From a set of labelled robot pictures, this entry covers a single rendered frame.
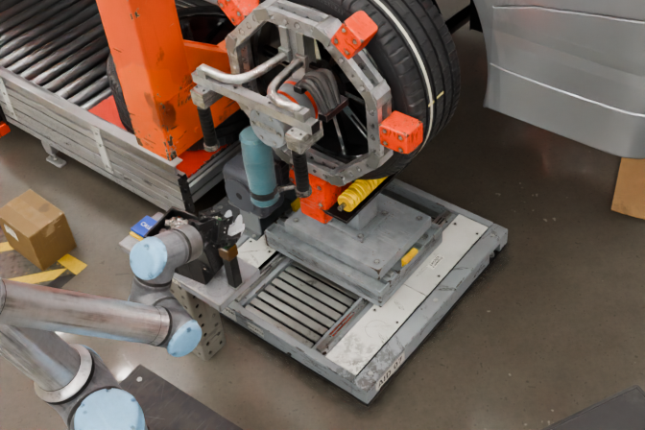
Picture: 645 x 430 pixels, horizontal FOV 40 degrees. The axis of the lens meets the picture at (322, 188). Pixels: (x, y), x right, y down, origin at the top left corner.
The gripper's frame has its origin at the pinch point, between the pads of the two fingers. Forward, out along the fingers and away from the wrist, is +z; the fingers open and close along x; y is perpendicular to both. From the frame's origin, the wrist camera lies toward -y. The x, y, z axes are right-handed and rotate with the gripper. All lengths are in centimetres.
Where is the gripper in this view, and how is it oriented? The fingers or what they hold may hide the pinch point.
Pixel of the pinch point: (239, 227)
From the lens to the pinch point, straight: 236.4
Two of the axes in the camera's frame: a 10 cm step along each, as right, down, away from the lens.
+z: 5.4, -2.2, 8.1
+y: 1.6, -9.2, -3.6
